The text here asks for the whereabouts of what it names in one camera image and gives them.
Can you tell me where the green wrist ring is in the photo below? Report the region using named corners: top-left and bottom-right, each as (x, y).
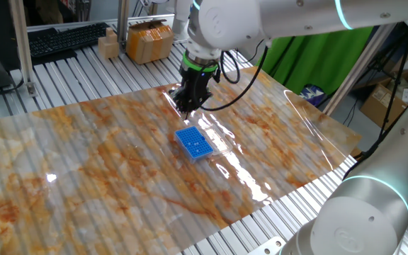
top-left (181, 52), bottom-right (220, 74)

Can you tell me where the orange marble pattern mat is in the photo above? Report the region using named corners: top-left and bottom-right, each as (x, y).
top-left (0, 65), bottom-right (363, 255)

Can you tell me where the black tripod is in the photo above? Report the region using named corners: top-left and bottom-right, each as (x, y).
top-left (341, 30), bottom-right (408, 178)

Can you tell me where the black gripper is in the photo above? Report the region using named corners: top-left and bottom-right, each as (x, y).
top-left (170, 65), bottom-right (215, 120)

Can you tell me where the black keyboard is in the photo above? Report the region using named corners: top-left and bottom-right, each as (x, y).
top-left (28, 22), bottom-right (111, 60)

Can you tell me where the clear plastic holder lid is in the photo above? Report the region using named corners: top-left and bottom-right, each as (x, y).
top-left (195, 123), bottom-right (234, 157)

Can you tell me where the blue white patterned bag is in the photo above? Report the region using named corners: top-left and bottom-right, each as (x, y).
top-left (297, 83), bottom-right (328, 108)

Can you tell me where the wooden block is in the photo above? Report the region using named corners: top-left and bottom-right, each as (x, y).
top-left (97, 27), bottom-right (120, 60)

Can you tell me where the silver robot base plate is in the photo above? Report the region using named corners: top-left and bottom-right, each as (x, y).
top-left (246, 236), bottom-right (287, 255)

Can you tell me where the slanted aluminium frame post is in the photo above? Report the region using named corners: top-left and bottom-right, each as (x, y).
top-left (322, 21), bottom-right (400, 117)

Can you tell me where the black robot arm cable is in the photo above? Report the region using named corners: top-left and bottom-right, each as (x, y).
top-left (199, 45), bottom-right (269, 113)

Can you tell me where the blue pipette tip holder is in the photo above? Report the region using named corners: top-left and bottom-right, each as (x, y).
top-left (174, 126), bottom-right (215, 164)

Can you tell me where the open cardboard floor box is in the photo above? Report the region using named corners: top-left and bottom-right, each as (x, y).
top-left (358, 66), bottom-right (408, 130)

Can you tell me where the green cloth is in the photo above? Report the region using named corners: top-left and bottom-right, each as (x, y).
top-left (255, 25), bottom-right (374, 96)

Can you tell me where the taped cardboard box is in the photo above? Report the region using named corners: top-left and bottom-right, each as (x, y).
top-left (125, 18), bottom-right (175, 66)

